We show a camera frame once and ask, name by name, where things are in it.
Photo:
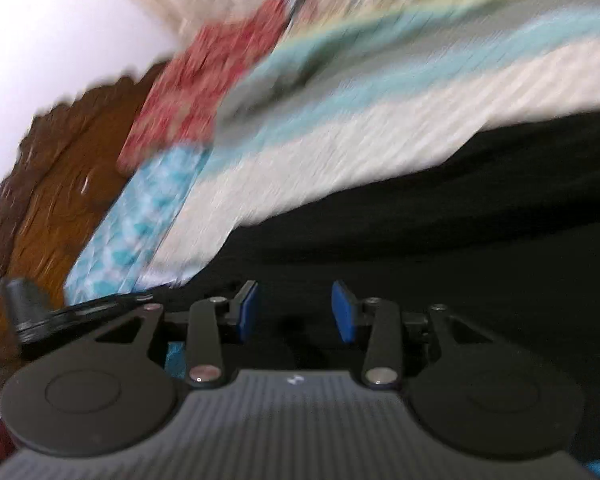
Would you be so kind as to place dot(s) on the teal white patterned pillow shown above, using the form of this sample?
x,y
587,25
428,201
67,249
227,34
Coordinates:
x,y
135,225

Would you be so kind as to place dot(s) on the red floral blanket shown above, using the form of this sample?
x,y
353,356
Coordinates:
x,y
195,95

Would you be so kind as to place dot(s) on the black pants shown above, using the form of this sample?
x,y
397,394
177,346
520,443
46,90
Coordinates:
x,y
430,240

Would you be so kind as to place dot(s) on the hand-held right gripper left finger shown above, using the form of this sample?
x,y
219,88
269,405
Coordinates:
x,y
247,310

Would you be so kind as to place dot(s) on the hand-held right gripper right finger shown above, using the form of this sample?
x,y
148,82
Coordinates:
x,y
342,315

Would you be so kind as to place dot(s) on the striped patterned bedspread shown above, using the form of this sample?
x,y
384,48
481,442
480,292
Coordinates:
x,y
360,125

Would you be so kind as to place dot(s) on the carved wooden headboard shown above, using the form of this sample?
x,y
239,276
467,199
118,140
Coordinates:
x,y
55,175

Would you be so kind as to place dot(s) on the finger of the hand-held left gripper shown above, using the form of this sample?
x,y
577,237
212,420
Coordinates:
x,y
80,317

